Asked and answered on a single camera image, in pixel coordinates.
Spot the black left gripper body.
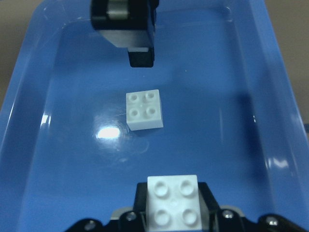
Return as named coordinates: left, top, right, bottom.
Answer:
left=90, top=0, right=159, bottom=48

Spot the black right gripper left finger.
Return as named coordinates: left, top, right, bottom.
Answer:
left=133, top=182, right=148, bottom=232

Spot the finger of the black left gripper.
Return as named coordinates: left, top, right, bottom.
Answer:
left=128, top=47, right=155, bottom=68

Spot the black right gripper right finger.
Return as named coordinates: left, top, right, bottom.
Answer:
left=198, top=182, right=220, bottom=232

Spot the white block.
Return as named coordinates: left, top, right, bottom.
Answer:
left=126, top=89, right=164, bottom=131
left=146, top=175, right=202, bottom=232

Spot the blue plastic tray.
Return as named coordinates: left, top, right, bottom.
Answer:
left=0, top=0, right=309, bottom=232

